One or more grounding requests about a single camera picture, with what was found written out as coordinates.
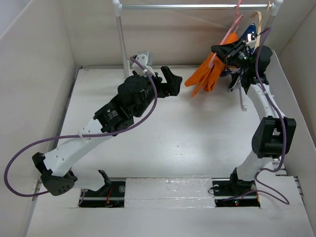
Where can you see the orange trousers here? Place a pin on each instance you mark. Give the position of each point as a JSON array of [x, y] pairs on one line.
[[205, 77]]

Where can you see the beige hanger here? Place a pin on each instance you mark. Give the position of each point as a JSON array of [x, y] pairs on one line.
[[260, 18]]

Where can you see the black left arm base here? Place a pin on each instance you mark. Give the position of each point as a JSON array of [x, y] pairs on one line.
[[113, 198]]

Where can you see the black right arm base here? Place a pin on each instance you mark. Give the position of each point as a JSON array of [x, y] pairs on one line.
[[228, 195]]

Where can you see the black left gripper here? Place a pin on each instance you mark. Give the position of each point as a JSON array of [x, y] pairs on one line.
[[174, 82]]

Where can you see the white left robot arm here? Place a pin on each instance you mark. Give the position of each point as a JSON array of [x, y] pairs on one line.
[[56, 166]]

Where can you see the blue patterned garment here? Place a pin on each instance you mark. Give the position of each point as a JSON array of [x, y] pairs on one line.
[[236, 73]]

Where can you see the pink hanger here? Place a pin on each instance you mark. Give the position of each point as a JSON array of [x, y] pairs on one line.
[[233, 28]]

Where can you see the white foam board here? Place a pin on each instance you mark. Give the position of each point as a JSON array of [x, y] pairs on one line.
[[299, 160]]

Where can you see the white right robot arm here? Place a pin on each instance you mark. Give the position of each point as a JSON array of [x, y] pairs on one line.
[[274, 134]]

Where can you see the white clothes rack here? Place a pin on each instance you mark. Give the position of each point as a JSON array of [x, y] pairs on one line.
[[170, 41]]

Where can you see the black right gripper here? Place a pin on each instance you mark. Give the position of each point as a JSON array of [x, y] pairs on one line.
[[227, 52]]

